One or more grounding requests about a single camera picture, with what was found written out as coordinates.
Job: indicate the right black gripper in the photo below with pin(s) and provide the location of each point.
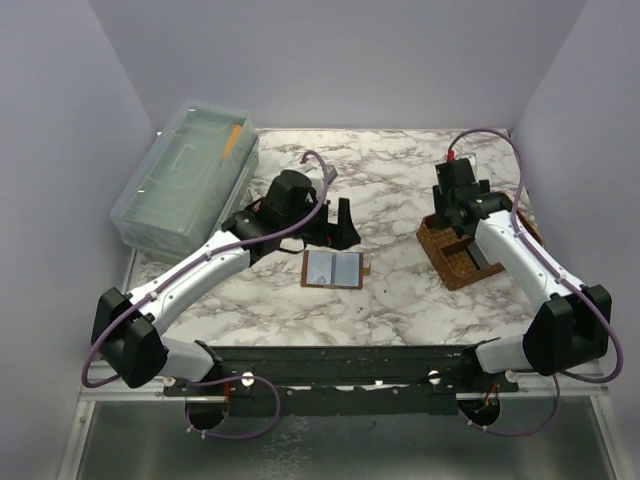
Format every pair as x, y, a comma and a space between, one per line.
440, 202

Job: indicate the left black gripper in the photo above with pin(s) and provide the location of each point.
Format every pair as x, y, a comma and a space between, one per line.
335, 235

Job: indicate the white VIP credit card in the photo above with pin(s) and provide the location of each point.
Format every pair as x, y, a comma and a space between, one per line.
319, 268

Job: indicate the brown leather card holder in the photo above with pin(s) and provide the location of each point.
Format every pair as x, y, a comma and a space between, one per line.
348, 270

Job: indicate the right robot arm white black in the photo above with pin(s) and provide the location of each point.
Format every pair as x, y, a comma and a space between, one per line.
571, 321

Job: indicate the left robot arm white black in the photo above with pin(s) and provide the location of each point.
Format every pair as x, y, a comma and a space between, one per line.
129, 328

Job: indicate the silver cards in tray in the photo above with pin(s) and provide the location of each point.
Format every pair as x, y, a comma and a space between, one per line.
480, 260

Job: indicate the brown woven wicker tray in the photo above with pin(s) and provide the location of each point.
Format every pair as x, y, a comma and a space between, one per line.
448, 255

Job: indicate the orange pencil in box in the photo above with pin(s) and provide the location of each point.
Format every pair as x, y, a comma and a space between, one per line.
236, 131

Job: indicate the clear plastic storage box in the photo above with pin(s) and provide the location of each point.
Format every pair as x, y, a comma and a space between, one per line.
182, 190

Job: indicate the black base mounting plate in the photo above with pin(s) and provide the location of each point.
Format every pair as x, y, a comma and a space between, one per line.
339, 381

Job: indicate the aluminium rail frame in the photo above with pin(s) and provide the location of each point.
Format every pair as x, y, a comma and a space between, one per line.
120, 433

